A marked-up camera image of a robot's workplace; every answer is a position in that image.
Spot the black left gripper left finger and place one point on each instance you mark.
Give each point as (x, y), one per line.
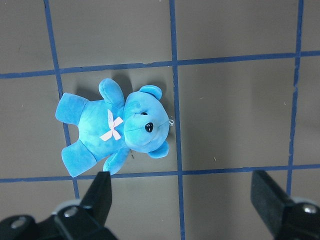
(86, 220)

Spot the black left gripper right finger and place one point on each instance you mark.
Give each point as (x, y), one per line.
(285, 217)

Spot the blue plush teddy bear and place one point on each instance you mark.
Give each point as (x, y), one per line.
(114, 126)

